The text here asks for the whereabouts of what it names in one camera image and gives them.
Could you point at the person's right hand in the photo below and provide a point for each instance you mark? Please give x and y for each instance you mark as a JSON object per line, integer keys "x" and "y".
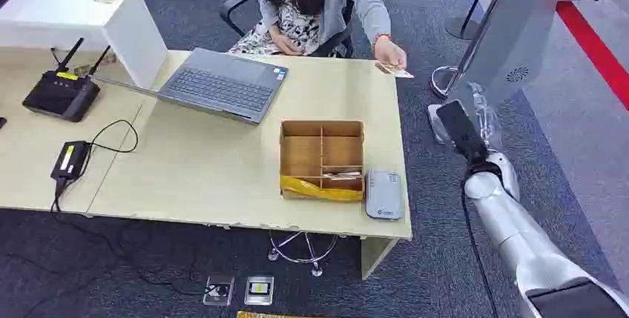
{"x": 285, "y": 43}

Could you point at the person's left hand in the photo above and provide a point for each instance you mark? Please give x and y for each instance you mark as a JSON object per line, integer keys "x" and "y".
{"x": 390, "y": 53}

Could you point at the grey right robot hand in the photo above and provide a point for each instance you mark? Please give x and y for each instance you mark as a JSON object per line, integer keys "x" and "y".
{"x": 462, "y": 129}

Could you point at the pale card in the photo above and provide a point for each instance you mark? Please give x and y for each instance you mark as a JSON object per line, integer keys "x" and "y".
{"x": 395, "y": 71}

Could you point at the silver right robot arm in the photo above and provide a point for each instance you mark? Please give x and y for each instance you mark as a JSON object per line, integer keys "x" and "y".
{"x": 526, "y": 242}

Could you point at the black office chair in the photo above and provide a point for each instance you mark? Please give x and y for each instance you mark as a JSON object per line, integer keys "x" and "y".
{"x": 236, "y": 6}

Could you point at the grey laptop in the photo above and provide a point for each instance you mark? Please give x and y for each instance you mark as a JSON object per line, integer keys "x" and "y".
{"x": 221, "y": 87}

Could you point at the grey card reader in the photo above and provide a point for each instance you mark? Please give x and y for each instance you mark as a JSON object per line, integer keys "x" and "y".
{"x": 384, "y": 195}

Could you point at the wooden compartment box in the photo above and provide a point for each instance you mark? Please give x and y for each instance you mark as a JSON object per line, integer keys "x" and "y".
{"x": 300, "y": 153}

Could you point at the silver kiosk stand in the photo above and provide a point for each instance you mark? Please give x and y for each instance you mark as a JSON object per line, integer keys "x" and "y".
{"x": 516, "y": 26}

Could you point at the cards stack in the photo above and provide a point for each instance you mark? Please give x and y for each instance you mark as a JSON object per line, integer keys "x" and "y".
{"x": 342, "y": 176}

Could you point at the pale desk side panel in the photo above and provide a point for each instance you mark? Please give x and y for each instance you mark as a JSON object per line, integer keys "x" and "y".
{"x": 376, "y": 254}

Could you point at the chrome chair base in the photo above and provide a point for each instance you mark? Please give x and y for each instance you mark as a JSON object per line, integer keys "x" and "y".
{"x": 302, "y": 252}

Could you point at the white cabinet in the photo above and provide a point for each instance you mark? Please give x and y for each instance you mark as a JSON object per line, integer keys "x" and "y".
{"x": 69, "y": 16}

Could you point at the black router with antennas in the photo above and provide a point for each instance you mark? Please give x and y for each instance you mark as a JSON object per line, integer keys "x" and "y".
{"x": 61, "y": 95}

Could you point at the black power adapter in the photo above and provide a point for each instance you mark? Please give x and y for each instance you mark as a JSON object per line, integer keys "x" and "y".
{"x": 70, "y": 160}

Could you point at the steel floor socket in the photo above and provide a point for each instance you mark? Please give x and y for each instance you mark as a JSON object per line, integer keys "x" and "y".
{"x": 218, "y": 290}
{"x": 259, "y": 290}

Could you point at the yellow patterned object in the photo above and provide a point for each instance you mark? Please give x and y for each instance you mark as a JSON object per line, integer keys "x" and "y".
{"x": 275, "y": 315}

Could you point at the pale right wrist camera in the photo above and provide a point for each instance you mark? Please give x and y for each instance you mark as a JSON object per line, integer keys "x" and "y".
{"x": 507, "y": 171}

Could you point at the black stanchion post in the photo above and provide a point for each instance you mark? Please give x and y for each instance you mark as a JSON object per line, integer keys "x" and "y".
{"x": 464, "y": 26}

